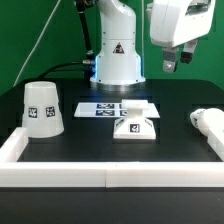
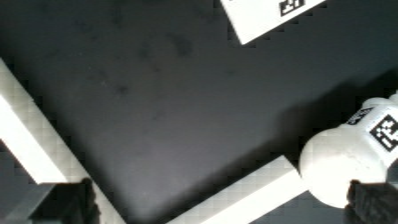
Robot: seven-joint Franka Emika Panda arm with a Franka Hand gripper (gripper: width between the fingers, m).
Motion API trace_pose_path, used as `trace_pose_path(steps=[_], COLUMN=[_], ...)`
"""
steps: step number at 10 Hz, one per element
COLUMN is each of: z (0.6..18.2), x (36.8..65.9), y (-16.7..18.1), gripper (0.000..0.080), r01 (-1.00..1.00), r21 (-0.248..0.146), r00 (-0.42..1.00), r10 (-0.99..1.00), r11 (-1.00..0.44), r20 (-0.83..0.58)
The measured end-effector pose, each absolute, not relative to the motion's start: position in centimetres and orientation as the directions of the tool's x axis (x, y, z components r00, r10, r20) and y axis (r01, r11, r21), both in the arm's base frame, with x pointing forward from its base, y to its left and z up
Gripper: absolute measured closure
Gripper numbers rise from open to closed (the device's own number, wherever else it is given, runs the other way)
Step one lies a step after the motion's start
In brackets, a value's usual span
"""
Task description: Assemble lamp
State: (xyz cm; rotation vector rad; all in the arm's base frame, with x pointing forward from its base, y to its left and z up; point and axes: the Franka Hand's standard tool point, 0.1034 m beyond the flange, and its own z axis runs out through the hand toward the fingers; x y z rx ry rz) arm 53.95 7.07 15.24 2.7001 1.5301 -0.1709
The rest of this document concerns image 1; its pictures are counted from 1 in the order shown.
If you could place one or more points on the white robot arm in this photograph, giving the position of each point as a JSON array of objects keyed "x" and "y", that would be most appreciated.
[{"x": 118, "y": 67}]

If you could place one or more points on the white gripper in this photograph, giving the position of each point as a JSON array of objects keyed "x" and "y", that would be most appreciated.
[{"x": 175, "y": 22}]

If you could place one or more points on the white lamp bulb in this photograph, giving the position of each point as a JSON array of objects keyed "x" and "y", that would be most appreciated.
[{"x": 204, "y": 119}]

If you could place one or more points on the white lamp shade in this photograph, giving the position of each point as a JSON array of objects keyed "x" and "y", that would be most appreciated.
[{"x": 42, "y": 117}]

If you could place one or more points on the white U-shaped fence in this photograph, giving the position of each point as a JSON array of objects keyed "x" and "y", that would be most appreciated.
[{"x": 14, "y": 173}]

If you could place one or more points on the white lamp base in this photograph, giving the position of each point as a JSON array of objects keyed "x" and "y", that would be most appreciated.
[{"x": 134, "y": 125}]

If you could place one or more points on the white marker tag plate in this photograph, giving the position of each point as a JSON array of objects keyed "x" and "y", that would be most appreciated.
[{"x": 89, "y": 109}]

